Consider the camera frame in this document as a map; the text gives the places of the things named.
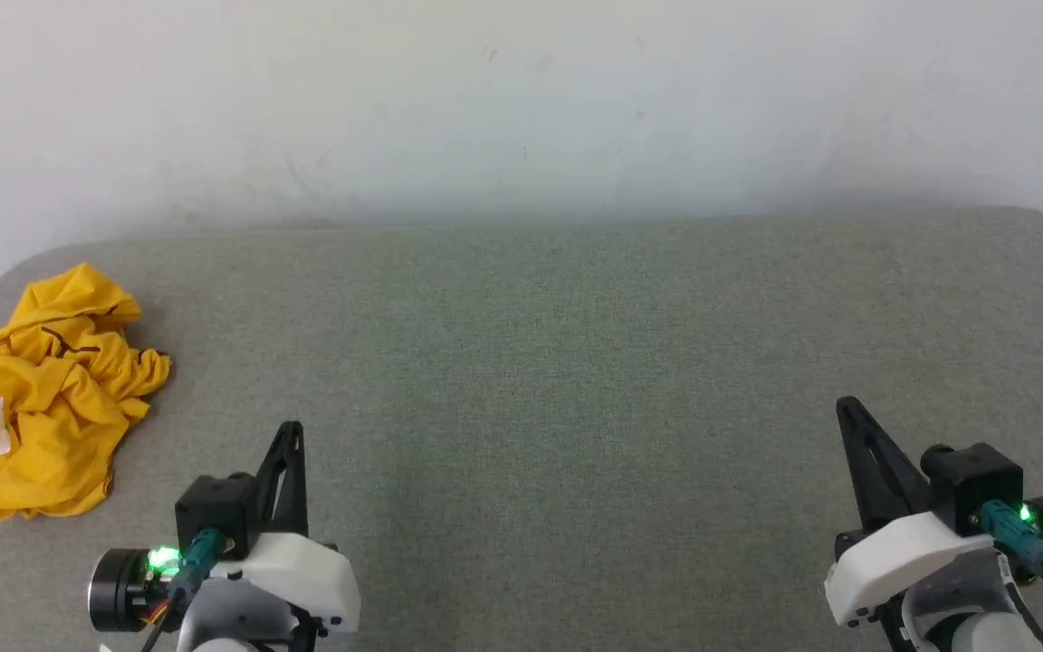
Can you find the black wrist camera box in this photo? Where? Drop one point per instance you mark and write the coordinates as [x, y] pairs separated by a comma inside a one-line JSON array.
[[214, 512], [974, 484]]

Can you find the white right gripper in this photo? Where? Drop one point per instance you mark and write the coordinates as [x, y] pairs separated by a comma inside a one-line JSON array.
[[893, 557]]

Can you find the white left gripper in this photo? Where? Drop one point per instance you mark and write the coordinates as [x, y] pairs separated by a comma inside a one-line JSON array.
[[304, 575]]

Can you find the black round left wrist motor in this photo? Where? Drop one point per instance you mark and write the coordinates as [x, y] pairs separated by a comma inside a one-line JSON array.
[[114, 593]]

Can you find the grey fabric sofa cushion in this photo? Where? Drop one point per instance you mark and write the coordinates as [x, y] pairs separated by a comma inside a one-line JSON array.
[[521, 407]]

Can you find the yellow shirt with white face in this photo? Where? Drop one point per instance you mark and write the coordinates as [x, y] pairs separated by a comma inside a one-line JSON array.
[[60, 398]]

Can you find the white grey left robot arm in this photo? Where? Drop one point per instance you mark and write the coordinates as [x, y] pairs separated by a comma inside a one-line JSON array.
[[232, 620]]

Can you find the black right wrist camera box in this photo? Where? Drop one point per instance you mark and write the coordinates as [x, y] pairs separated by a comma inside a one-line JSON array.
[[974, 484]]

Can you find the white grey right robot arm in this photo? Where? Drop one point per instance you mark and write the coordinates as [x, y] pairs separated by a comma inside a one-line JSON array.
[[965, 620]]

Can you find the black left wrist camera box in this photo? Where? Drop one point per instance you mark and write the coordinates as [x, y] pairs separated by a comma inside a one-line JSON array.
[[214, 512]]

